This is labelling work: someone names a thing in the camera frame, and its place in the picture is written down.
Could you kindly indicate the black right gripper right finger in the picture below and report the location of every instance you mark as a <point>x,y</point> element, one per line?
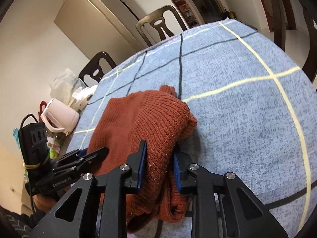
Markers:
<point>222,205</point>

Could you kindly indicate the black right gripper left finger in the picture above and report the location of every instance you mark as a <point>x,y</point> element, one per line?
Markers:
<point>95,206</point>

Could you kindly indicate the rust red knitted sweater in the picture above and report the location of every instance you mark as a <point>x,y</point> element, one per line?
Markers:
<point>162,120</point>

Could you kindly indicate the person's left hand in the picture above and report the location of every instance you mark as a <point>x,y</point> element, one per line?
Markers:
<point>44,203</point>

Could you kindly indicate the black power strip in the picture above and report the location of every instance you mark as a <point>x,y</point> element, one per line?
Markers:
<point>33,145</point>

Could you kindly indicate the pink electric kettle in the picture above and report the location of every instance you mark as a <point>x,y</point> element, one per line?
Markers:
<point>59,118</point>

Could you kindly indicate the white tape roll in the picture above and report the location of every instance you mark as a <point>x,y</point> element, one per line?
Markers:
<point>81,97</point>

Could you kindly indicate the clear plastic bag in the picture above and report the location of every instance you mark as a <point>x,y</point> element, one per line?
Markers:
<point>64,85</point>

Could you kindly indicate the dark chair near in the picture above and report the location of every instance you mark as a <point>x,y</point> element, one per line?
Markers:
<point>93,68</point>

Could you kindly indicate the blue checked tablecloth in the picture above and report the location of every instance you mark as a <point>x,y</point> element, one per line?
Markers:
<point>256,110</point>

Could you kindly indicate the beige wardrobe cabinet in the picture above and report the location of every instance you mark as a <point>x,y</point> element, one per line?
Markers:
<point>101,25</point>

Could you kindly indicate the dark chair far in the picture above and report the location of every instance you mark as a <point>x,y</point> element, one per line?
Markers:
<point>156,20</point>

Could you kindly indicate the dark wooden chair right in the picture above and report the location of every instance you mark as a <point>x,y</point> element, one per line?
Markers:
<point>283,18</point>

